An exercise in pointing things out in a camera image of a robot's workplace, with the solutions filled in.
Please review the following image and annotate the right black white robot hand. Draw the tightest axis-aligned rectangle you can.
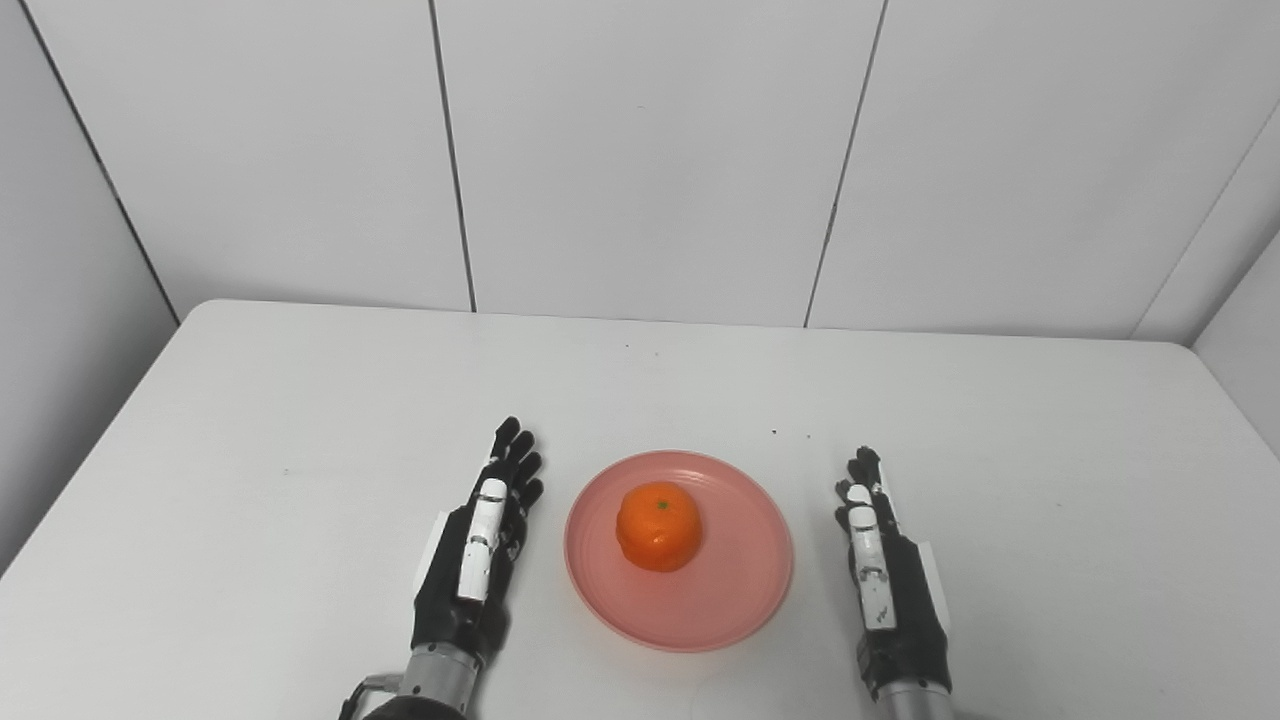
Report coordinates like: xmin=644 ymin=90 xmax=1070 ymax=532
xmin=835 ymin=447 xmax=953 ymax=702

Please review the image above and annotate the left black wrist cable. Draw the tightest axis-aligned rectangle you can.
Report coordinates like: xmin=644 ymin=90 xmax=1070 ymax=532
xmin=338 ymin=673 xmax=403 ymax=720

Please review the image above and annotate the orange fruit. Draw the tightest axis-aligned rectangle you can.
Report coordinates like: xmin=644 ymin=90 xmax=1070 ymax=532
xmin=615 ymin=482 xmax=703 ymax=573

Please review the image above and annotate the pink round plate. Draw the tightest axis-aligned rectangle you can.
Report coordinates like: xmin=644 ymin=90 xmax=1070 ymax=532
xmin=564 ymin=450 xmax=796 ymax=654

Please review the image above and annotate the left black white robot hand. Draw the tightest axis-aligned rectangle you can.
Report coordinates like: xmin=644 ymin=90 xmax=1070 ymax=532
xmin=411 ymin=417 xmax=545 ymax=667

